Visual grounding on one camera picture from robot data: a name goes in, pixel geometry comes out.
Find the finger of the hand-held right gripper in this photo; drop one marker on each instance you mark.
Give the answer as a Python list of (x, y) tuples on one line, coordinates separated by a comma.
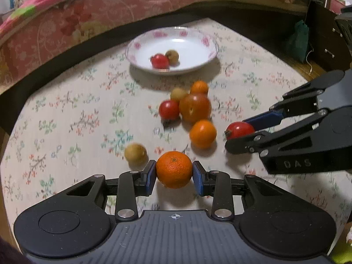
[(266, 118), (247, 144)]

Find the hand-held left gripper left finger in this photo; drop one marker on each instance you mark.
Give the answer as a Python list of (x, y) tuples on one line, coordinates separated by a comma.
[(150, 177)]

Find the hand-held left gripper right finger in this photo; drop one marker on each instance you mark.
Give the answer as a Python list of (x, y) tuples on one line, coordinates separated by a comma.
[(197, 178)]

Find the small red tomato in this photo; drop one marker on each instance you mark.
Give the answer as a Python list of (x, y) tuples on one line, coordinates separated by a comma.
[(160, 61), (238, 129), (168, 110)]

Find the brown longan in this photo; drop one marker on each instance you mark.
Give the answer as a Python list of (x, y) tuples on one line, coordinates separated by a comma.
[(135, 154), (173, 55), (177, 93)]

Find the large orange-red tomato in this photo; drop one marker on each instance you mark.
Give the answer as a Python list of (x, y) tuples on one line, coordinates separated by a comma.
[(195, 107)]

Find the small orange mandarin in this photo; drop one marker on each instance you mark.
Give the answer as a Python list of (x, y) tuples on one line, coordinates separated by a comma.
[(199, 87)]

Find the white floral rimmed plate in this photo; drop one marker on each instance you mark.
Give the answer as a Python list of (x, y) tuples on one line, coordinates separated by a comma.
[(176, 44)]

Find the green bag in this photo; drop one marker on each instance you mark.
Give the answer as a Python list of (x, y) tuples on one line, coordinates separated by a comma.
[(298, 40)]

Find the dark wooden nightstand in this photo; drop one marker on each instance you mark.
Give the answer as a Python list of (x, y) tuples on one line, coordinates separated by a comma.
[(324, 33)]

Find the bed with pink floral sheet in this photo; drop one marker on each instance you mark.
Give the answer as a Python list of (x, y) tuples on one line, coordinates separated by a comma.
[(96, 13)]

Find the colourful floral quilt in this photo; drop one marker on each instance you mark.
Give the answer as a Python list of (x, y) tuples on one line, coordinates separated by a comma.
[(41, 2)]

